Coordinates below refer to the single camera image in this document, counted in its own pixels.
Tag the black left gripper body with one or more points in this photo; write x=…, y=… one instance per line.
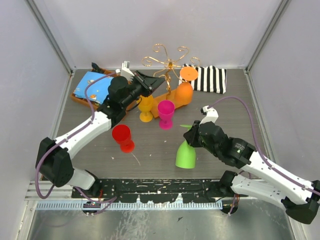
x=139, y=87

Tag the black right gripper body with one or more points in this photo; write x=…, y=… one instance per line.
x=215, y=152

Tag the green plastic wine glass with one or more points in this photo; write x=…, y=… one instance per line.
x=185, y=156

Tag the gold wire glass rack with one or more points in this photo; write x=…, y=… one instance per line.
x=178, y=78

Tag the orange plastic wine glass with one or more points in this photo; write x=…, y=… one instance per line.
x=184, y=91

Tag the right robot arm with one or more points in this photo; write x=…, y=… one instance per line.
x=298, y=197

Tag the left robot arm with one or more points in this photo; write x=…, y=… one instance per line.
x=54, y=158

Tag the yellow plastic wine glass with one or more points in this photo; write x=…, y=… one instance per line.
x=145, y=105

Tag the pink plastic wine glass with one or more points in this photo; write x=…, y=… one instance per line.
x=166, y=110

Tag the red plastic wine glass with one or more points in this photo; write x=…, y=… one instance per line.
x=122, y=135

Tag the blue patterned cloth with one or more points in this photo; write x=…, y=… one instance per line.
x=96, y=92

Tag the dark patterned cloth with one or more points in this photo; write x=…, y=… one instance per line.
x=96, y=68

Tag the wooden compartment tray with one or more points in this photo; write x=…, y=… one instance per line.
x=84, y=101

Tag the black white striped cloth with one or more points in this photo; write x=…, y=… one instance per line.
x=210, y=79

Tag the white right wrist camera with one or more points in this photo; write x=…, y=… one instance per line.
x=210, y=114

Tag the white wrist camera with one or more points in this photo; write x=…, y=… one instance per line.
x=210, y=114
x=125, y=71

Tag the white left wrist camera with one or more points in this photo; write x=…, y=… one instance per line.
x=125, y=71

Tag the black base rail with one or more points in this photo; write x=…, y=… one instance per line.
x=159, y=190

